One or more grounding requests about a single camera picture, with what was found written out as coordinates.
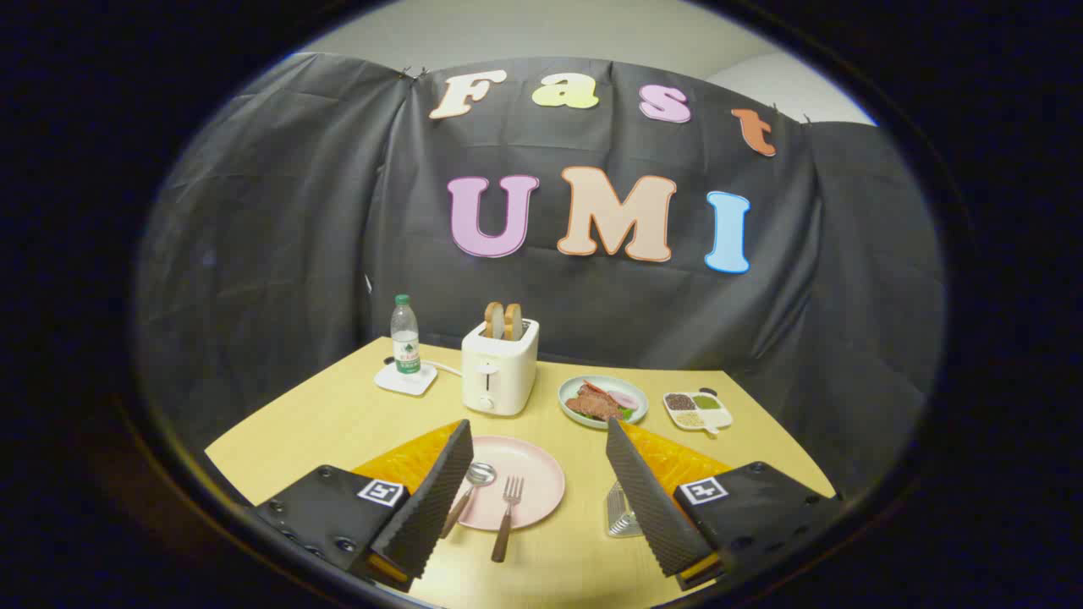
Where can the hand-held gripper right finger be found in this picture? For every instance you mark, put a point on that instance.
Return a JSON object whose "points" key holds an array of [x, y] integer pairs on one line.
{"points": [[647, 507]]}

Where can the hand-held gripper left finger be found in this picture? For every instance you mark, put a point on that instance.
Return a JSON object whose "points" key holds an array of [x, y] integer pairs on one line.
{"points": [[427, 507]]}

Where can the white divided condiment dish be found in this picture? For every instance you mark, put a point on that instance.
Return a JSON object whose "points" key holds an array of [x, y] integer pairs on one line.
{"points": [[698, 419]]}

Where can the light green plate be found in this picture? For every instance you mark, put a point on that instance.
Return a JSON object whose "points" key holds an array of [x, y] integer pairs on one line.
{"points": [[639, 405]]}

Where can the pink round plate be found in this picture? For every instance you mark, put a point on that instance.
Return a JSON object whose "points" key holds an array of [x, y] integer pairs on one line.
{"points": [[533, 474]]}

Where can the pink ham slice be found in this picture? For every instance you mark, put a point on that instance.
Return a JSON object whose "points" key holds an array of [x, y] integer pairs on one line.
{"points": [[626, 398]]}

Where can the brown cooked meat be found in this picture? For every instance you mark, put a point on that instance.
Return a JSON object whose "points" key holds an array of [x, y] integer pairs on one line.
{"points": [[595, 405]]}

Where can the white square coaster tray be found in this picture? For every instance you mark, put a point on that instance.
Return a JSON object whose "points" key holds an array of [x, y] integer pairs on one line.
{"points": [[415, 383]]}

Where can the orange carrot slice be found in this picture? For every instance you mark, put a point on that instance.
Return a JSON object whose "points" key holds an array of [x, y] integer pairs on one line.
{"points": [[595, 387]]}

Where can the white toaster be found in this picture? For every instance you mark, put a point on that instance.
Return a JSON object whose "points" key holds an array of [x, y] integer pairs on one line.
{"points": [[501, 372]]}

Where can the clear plastic water bottle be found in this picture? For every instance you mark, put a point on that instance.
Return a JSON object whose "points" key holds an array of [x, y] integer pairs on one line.
{"points": [[405, 338]]}

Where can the toast slice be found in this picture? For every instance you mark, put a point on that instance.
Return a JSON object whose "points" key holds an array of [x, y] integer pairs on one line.
{"points": [[514, 322], [494, 321]]}

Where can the black backdrop cloth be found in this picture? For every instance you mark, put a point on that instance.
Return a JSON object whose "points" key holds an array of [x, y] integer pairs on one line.
{"points": [[296, 254]]}

